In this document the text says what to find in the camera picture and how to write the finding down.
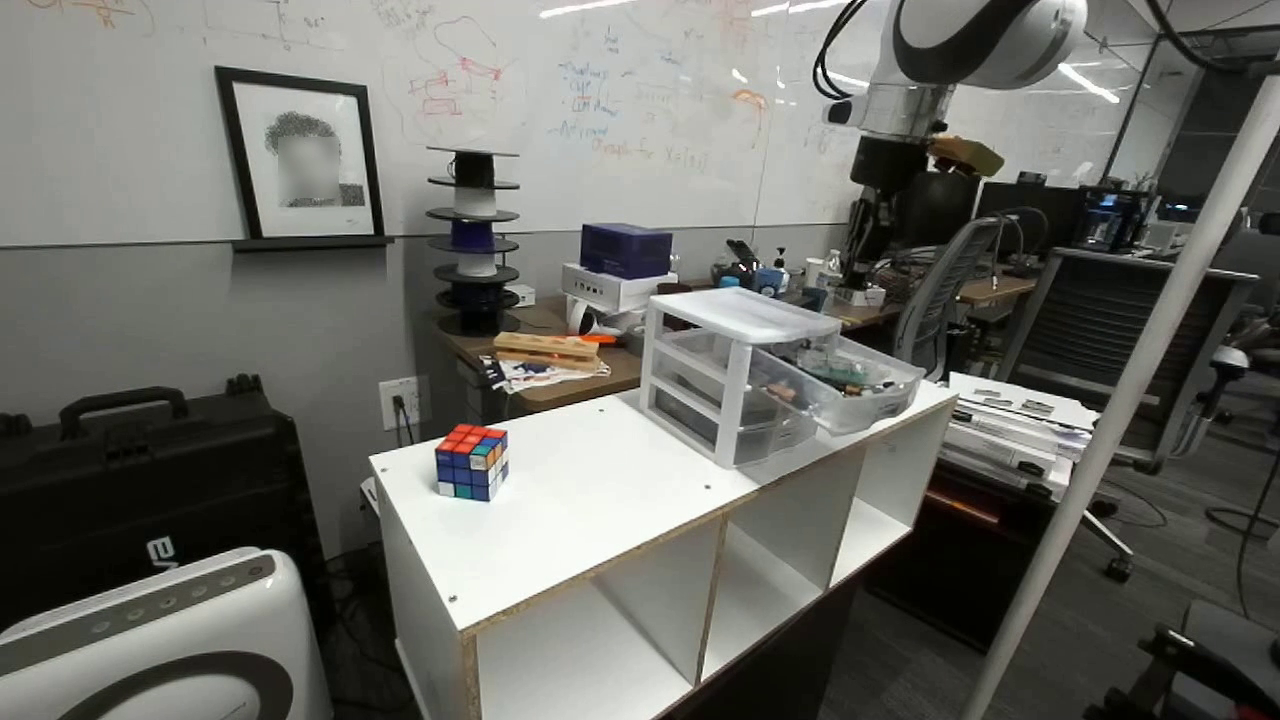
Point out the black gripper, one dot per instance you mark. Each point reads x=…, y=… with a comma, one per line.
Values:
x=882, y=169

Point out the clear top drawer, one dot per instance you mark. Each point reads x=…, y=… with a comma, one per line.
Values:
x=839, y=380

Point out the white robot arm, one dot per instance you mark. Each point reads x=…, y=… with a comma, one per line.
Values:
x=926, y=52

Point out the white plastic drawer unit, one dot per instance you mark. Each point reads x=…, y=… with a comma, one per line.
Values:
x=696, y=363

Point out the office chair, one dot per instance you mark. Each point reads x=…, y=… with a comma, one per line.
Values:
x=1081, y=325

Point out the stack of papers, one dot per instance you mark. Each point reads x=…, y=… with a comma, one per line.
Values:
x=1019, y=430

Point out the purple box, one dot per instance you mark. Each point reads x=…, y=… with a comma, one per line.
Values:
x=626, y=249

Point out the white tripod pole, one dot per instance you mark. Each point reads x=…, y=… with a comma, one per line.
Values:
x=1245, y=158

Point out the white flat box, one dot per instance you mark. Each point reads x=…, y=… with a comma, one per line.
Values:
x=613, y=294

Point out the wooden side table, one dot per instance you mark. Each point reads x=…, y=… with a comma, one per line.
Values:
x=508, y=380

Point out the wooden brush block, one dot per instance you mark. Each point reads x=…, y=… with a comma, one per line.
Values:
x=547, y=346

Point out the black white spool stack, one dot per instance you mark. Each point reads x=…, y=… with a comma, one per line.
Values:
x=479, y=272

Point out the white shelf cabinet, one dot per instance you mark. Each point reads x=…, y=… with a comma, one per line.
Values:
x=619, y=571

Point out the colourful cube box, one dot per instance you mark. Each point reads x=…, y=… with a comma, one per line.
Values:
x=473, y=460

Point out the black framed picture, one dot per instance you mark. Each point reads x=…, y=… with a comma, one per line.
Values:
x=300, y=154

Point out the white air purifier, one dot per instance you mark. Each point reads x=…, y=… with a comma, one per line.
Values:
x=223, y=639

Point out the black hard case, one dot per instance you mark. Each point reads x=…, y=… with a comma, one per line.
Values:
x=136, y=482

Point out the wall power outlet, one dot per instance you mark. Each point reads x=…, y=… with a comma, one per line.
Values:
x=399, y=402

